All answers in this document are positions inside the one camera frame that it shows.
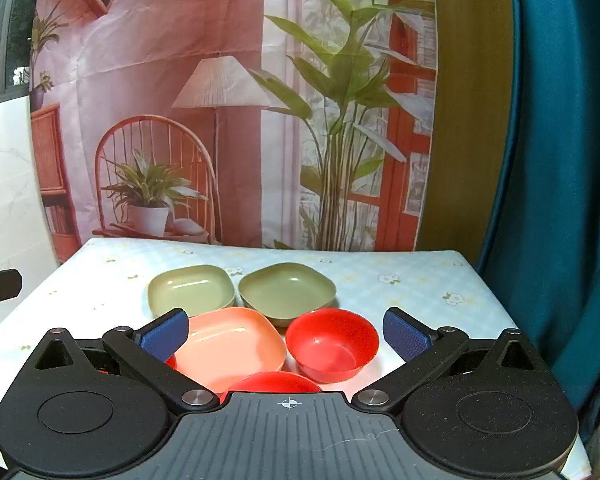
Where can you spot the teal curtain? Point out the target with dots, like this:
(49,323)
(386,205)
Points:
(555,160)

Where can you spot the printed room scene backdrop cloth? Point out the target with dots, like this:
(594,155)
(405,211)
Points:
(145,35)

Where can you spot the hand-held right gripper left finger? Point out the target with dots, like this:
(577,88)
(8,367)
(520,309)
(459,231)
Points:
(165,332)

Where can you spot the brown wooden panel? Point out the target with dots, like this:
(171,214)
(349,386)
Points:
(470,110)

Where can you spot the olive green square plate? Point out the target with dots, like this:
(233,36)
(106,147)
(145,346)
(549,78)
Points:
(190,287)
(285,290)

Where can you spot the floral checked table cover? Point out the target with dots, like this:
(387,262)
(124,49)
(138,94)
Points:
(380,270)

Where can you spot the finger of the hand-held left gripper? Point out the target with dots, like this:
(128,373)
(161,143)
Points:
(2,284)

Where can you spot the pink square plate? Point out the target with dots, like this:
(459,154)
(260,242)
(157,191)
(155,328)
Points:
(230,345)

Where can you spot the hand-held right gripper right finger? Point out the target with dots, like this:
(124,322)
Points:
(405,335)

